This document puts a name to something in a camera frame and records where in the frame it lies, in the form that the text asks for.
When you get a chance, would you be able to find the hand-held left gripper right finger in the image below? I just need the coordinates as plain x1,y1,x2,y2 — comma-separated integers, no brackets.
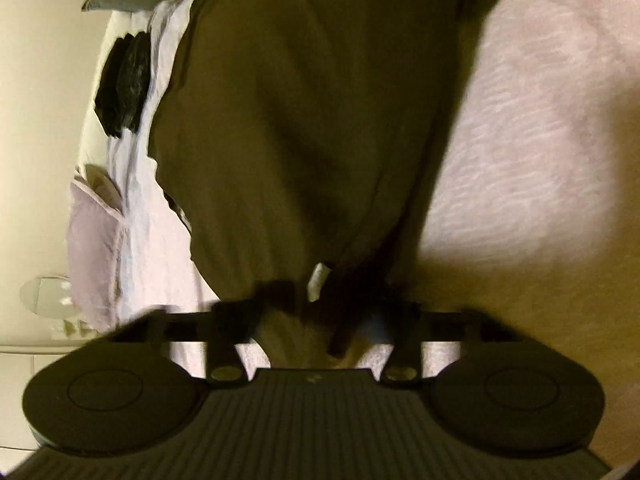
367,300,521,386

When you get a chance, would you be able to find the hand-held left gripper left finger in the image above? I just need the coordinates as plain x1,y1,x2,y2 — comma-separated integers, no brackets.
107,282,281,388

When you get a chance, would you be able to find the dark olive long-sleeve shirt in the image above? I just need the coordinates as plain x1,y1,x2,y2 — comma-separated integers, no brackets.
147,0,506,361

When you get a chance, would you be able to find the pink pillow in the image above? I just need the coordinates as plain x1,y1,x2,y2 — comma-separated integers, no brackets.
67,165,127,332

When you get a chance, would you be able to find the white bedside lamp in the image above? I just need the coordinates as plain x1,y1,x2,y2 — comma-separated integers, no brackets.
20,275,101,342

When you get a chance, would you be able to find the pink herringbone blanket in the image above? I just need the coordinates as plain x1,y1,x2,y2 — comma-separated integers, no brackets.
70,0,640,461

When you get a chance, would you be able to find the black glossy garment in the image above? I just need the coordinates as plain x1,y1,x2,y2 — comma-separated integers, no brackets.
94,31,152,139

